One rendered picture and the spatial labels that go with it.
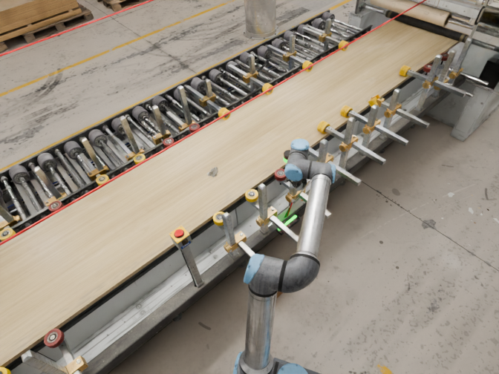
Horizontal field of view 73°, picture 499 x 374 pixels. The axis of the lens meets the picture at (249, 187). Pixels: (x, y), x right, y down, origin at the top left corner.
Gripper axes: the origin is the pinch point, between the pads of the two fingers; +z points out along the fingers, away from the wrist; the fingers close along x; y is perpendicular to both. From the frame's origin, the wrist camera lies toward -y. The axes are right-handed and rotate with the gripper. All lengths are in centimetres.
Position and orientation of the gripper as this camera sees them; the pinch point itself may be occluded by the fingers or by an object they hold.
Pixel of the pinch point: (299, 188)
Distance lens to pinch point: 197.1
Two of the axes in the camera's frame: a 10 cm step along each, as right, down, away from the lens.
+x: 6.6, 5.5, -5.2
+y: -7.5, 5.3, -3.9
